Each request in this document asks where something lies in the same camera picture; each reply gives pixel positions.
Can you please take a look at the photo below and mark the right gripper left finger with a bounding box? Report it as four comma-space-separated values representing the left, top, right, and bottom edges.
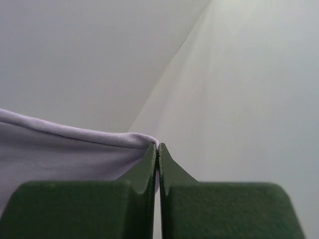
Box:
0, 144, 157, 239

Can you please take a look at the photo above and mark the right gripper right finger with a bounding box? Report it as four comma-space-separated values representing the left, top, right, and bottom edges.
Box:
158, 143, 305, 239

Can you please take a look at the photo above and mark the purple t shirt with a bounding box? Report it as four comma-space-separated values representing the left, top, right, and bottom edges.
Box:
0, 110, 159, 209

